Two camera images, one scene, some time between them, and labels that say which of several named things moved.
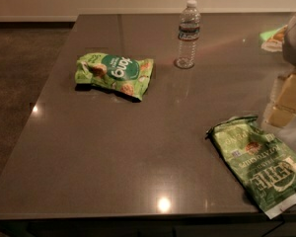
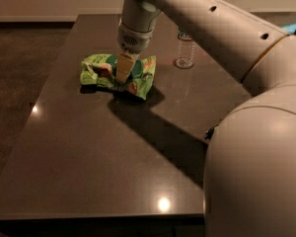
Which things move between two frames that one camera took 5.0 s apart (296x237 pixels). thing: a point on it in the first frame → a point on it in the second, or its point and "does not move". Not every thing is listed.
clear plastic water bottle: [188, 35] does not move
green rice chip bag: [127, 75] does not move
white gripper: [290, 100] → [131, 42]
